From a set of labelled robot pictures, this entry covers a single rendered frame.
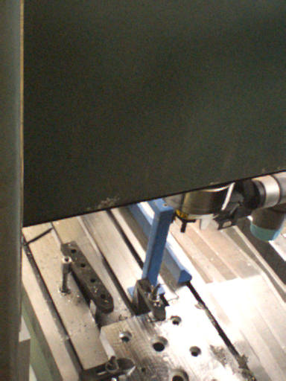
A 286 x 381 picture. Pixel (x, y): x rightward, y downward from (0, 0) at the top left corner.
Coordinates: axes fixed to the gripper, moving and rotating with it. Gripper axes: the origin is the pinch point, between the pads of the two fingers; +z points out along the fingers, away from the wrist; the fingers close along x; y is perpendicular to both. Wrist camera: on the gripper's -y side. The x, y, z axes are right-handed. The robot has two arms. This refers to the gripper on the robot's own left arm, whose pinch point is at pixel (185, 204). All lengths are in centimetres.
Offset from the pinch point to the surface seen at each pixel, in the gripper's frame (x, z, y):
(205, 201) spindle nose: -7.4, 2.2, -7.4
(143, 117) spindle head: -10.7, 24.0, -31.8
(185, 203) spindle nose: -5.3, 5.2, -5.9
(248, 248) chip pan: 32, -70, 67
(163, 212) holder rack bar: 13.3, -6.7, 15.5
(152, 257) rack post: 13.3, -7.2, 31.7
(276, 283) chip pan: 14, -69, 67
